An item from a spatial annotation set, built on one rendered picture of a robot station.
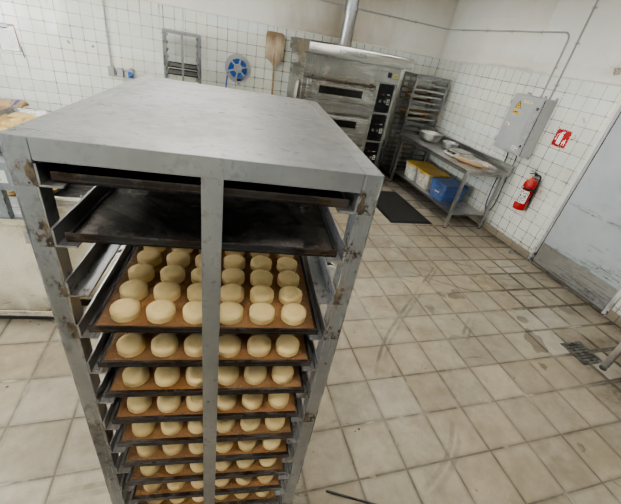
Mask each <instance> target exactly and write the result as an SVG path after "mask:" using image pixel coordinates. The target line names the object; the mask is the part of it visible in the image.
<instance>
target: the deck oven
mask: <svg viewBox="0 0 621 504"><path fill-rule="evenodd" d="M290 48H292V52H291V61H290V70H289V79H288V88H287V96H286V97H290V98H294V89H295V86H296V82H297V81H296V80H297V79H298V80H299V76H300V75H301V78H300V80H299V81H300V82H299V87H298V93H297V99H303V100H310V101H316V102H317V103H318V104H319V105H320V106H321V107H322V108H323V110H324V111H325V112H326V113H327V114H328V115H329V116H330V117H331V118H332V119H333V120H334V122H335V123H336V124H337V125H338V126H339V127H340V128H341V129H342V130H343V131H344V133H345V134H346V135H347V136H348V137H349V138H350V139H351V140H352V141H353V142H354V143H355V145H356V146H357V147H358V148H359V149H360V150H361V151H362V152H363V153H364V154H365V156H366V157H367V158H368V159H369V160H370V161H371V162H372V163H373V164H374V165H375V166H376V165H377V161H378V157H379V154H380V150H381V146H382V142H383V138H384V135H385V131H386V127H387V123H388V119H389V116H390V112H391V108H392V104H393V101H394V97H395V93H396V90H397V86H398V82H399V78H400V74H401V71H402V70H404V69H409V70H411V69H412V66H413V62H414V60H413V59H411V58H406V57H400V56H395V55H390V54H385V53H380V52H374V51H369V50H364V49H359V48H353V47H348V46H343V45H338V44H333V43H327V42H322V41H317V40H312V39H305V38H299V37H292V36H291V41H290ZM401 69H402V70H401Z"/></svg>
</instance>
